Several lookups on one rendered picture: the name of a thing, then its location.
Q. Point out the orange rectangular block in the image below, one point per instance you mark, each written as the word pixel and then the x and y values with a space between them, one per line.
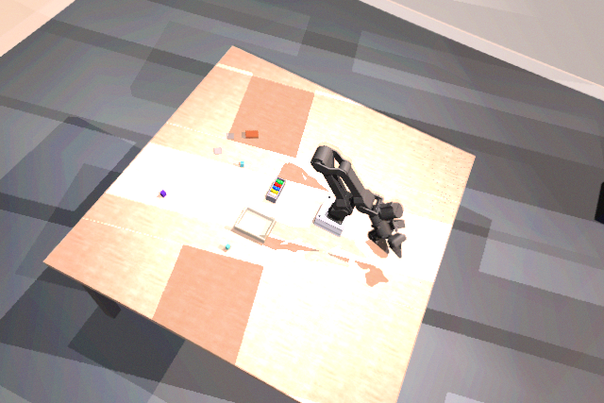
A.
pixel 252 134

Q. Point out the beige rectangular tray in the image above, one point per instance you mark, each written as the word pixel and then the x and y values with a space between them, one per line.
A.
pixel 255 224

